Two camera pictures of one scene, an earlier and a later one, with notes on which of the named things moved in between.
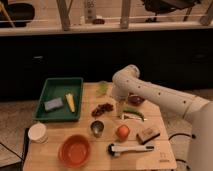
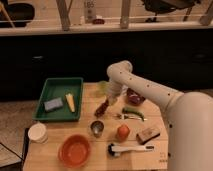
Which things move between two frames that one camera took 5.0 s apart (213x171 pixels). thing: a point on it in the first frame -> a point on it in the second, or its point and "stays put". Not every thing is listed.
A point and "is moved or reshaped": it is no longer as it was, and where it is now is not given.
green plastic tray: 55,88 stays put
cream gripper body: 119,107 -> 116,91
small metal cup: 97,128 stays put
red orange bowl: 74,151 stays put
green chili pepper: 134,111 stays put
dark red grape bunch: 101,109 is moved or reshaped
